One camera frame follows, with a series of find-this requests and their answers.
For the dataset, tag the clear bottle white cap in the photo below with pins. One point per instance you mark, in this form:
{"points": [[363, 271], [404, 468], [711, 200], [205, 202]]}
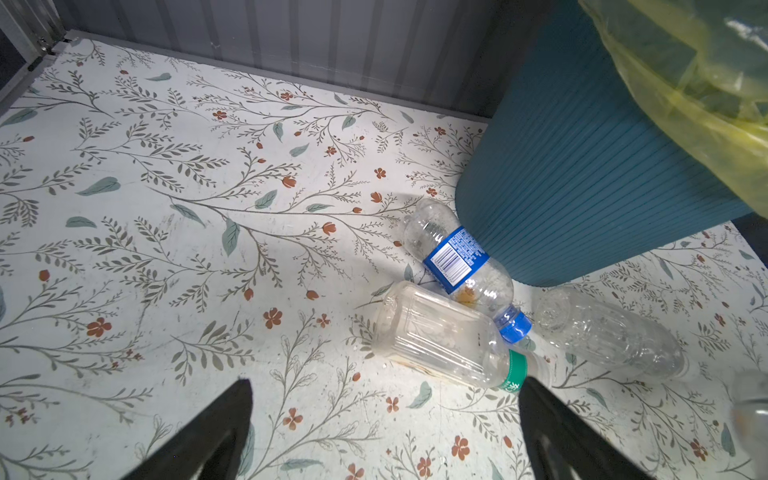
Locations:
{"points": [[611, 337]]}

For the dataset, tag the clear bottle orange label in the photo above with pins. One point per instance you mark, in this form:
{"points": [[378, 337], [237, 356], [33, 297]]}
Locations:
{"points": [[749, 416]]}

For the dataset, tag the yellow plastic bin liner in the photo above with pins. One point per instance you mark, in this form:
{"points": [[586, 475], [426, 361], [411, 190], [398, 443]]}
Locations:
{"points": [[698, 69]]}

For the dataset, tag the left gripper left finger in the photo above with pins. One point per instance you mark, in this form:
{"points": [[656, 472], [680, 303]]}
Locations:
{"points": [[210, 446]]}

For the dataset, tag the teal bin with yellow rim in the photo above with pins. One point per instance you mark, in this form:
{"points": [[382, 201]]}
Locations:
{"points": [[570, 175]]}

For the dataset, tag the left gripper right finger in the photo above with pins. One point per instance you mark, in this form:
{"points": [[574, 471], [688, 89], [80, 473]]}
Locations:
{"points": [[560, 445]]}

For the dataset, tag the clear square bottle green band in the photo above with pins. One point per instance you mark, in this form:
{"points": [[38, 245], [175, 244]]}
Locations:
{"points": [[439, 337]]}

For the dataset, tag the clear bottle blue label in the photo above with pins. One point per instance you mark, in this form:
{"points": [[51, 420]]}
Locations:
{"points": [[433, 235]]}

